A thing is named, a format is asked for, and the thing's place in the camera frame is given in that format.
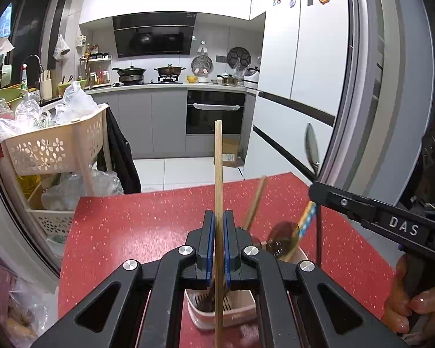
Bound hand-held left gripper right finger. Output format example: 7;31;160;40
223;209;407;348

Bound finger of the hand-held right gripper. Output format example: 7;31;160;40
309;181;377;222

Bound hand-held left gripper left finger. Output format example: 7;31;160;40
31;210;215;348

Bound brown wooden chopstick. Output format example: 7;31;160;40
241;176;268;231

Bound white utensil holder box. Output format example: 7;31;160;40
183;244;309;331

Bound metal spoon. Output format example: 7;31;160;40
304;122;322;266

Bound plain bamboo chopstick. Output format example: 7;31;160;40
214;120;225;348

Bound person's right hand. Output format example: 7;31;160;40
380;255;435;336

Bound red round utensil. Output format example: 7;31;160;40
266;221;300;254

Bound cardboard box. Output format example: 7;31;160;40
222;136;245;168

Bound black jacket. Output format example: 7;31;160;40
96;107;142;194

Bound black built-in oven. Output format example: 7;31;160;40
186;90;246;135

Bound grey base cabinets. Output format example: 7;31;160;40
85;87;258;160

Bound crumpled clear plastic bag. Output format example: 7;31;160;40
41;170;124;211

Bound white towel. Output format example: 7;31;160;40
193;103;240;111

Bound white refrigerator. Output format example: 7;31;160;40
244;0;354;189

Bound white rice cooker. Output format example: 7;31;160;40
243;66;260;89

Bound small steel pot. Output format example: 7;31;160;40
217;73;239;87

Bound dark round divided tray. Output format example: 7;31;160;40
227;46;252;70

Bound silver round steamer rack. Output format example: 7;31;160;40
191;55;213;76

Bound wok with lid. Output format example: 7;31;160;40
154;63;186;77

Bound cream plastic basket cart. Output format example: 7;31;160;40
0;103;113;236

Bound yellow cooking oil bottle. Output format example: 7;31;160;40
18;174;42;204

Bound black wok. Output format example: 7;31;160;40
112;66;147;82

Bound clear plastic bags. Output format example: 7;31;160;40
0;81;100;149

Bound plastic bag with food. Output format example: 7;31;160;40
5;279;48;347

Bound spice rack with bottles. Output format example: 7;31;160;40
79;52;112;88

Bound black range hood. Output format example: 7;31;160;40
112;12;197;59

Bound green colander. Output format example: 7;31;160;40
57;80;88;97

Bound knife block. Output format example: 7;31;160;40
39;70;54;101

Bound kitchen faucet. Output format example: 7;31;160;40
23;55;44;91

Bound white hanging plastic bag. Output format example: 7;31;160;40
54;34;71;61

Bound green basin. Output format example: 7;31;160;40
0;88;28;107

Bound blue printed bag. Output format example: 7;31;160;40
0;3;13;39

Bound dark utensil handle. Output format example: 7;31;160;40
194;279;215;314

